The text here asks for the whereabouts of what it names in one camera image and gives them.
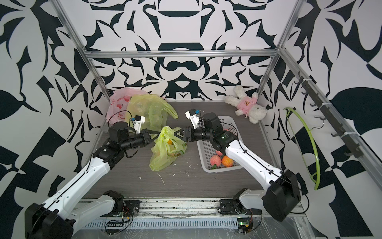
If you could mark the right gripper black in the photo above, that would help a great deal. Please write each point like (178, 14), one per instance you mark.
(191, 137)

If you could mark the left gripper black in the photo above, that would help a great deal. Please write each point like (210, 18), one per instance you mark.
(146, 137)

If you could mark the green plastic bag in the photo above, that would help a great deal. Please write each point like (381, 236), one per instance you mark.
(165, 154)
(154, 108)

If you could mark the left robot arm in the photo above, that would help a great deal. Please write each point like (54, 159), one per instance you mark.
(57, 217)

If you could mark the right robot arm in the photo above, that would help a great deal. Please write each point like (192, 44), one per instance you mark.
(280, 193)

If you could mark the pink plastic bag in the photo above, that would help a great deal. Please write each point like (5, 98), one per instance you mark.
(119, 102)

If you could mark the orange peach front right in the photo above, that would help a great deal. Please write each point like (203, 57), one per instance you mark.
(227, 162)

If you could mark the white plush bunny pink shirt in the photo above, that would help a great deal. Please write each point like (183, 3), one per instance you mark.
(246, 105)

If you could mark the green hoop hanger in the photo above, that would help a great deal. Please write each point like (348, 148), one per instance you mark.
(316, 176)

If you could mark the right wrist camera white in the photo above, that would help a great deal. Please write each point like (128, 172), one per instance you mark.
(195, 117)

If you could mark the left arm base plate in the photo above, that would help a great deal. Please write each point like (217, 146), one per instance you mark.
(130, 207)

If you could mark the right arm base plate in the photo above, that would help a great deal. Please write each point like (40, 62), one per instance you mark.
(233, 207)

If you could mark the black wall hook rack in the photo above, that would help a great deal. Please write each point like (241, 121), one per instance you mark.
(332, 116)

